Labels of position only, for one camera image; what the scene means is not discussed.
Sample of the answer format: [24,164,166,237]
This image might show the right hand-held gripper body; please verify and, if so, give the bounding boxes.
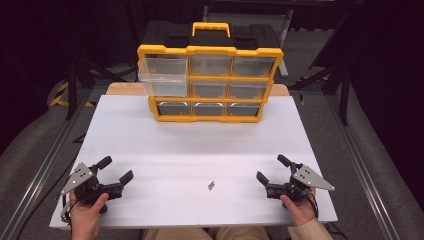
[265,162,336,204]

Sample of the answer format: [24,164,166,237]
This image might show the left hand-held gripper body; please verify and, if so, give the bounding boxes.
[60,161,125,214]

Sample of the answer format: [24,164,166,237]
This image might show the clear plastic drawer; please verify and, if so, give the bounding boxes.
[137,54,189,98]

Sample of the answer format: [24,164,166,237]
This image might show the yellow black drawer organizer cabinet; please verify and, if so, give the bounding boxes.
[137,21,285,124]

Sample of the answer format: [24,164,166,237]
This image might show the person's right hand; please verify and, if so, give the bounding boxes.
[279,188,318,228]

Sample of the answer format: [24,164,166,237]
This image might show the person's left hand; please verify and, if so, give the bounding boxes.
[68,192,110,234]

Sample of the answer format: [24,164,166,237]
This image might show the person's legs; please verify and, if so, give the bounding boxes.
[143,226,271,240]

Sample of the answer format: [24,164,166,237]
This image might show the yellow black floor tape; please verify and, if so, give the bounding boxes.
[49,81,97,108]

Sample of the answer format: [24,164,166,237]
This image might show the black metal stand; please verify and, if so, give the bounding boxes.
[289,9,355,127]
[64,56,128,121]

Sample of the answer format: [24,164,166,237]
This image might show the grid of transparent bins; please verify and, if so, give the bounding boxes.
[156,54,278,118]

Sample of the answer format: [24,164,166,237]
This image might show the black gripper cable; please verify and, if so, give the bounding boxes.
[308,194,320,219]
[59,194,73,225]

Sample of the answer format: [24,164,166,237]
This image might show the metal floor rail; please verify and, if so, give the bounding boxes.
[0,89,98,240]
[324,94,401,240]

